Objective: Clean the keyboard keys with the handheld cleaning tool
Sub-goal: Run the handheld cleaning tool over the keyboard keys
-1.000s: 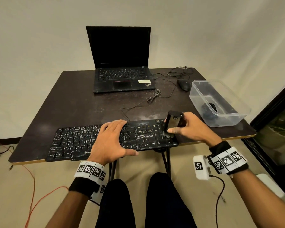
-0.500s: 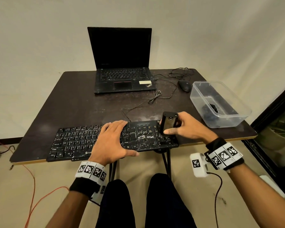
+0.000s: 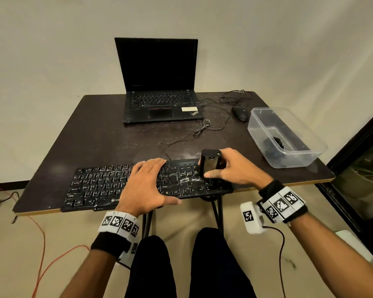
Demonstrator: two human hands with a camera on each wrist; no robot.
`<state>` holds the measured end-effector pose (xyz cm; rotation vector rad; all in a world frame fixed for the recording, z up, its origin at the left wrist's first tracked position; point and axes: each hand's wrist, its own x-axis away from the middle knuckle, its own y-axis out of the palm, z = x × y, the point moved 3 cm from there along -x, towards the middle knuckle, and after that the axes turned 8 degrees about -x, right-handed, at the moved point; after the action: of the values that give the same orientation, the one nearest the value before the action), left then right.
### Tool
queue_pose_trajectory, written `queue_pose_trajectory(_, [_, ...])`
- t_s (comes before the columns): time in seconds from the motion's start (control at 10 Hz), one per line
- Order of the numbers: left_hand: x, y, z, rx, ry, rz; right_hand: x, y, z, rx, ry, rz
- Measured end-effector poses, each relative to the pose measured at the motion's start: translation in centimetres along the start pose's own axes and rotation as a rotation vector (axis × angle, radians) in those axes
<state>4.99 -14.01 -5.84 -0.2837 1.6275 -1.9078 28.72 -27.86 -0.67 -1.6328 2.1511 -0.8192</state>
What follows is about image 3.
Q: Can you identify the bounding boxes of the right wristband with markers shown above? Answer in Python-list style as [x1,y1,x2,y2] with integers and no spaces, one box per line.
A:
[256,180,308,224]

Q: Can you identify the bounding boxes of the black baseboard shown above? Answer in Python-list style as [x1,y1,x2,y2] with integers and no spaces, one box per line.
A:
[0,180,30,193]

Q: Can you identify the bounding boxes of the person's right leg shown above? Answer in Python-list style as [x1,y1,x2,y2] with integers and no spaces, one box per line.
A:
[189,227,257,298]

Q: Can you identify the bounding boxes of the black table legs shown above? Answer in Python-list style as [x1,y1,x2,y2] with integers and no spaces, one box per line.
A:
[141,195,225,240]

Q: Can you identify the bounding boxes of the black computer keyboard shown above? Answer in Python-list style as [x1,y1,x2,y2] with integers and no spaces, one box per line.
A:
[61,158,234,213]

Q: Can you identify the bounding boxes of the black mouse cable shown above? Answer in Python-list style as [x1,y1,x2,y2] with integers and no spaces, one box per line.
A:
[198,89,255,108]

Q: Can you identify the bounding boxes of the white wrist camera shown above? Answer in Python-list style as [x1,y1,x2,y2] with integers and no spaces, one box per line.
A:
[240,201,268,235]
[116,234,141,268]

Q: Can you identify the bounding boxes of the left wristband with markers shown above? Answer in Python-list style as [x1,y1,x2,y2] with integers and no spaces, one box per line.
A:
[91,211,141,260]

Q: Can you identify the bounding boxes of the black glass door frame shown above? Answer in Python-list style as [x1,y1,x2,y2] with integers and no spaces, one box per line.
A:
[316,104,373,269]

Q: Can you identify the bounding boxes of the person's right hand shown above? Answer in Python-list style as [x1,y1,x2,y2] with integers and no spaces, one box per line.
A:
[203,148,274,193]

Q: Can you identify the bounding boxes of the black computer mouse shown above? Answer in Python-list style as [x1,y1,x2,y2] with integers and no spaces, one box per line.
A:
[232,106,250,122]

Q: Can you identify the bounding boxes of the wristband with markers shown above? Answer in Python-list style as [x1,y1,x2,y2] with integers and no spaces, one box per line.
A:
[256,180,308,224]
[91,211,141,260]

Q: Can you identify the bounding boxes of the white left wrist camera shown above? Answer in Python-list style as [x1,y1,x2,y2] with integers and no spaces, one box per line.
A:
[116,234,141,268]

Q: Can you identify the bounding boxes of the white box on floor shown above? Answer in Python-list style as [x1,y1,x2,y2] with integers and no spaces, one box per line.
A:
[335,230,373,262]

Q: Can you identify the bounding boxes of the black laptop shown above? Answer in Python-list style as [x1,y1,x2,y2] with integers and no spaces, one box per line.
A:
[114,37,205,124]

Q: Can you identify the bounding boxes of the person's right forearm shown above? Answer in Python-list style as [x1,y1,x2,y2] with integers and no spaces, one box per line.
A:
[288,212,373,298]

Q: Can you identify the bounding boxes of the black handheld device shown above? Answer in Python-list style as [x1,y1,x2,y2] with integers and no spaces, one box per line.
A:
[200,149,227,187]

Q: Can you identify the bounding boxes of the person's left forearm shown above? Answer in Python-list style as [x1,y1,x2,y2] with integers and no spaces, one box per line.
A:
[60,249,117,298]

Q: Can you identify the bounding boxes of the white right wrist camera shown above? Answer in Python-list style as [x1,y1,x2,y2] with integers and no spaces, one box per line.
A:
[240,201,268,235]

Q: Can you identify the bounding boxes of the clear plastic container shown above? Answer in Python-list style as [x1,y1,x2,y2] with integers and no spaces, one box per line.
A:
[247,107,328,169]

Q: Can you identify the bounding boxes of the orange floor cable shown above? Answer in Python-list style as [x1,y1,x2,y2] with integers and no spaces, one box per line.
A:
[0,179,91,298]

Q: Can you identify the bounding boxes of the person's leg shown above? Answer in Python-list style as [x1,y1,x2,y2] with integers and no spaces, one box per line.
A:
[189,227,257,298]
[124,235,178,298]

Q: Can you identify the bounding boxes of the black keyboard cable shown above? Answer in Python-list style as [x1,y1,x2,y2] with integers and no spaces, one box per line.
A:
[159,104,232,162]

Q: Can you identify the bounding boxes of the black floor cable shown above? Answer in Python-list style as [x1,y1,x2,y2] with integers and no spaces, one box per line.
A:
[0,191,20,204]

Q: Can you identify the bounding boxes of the person's left leg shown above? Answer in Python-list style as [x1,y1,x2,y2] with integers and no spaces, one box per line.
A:
[124,235,178,298]

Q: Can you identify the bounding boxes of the black object in container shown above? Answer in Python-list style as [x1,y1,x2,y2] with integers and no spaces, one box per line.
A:
[262,136,292,156]

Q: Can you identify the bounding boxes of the dark brown table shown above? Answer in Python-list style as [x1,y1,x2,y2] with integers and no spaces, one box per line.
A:
[12,91,336,216]

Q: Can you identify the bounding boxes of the person's left hand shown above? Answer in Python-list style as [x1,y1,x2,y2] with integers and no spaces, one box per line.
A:
[115,158,183,218]

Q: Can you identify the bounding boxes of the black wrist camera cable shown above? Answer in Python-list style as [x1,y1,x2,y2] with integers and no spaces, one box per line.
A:
[263,226,287,298]

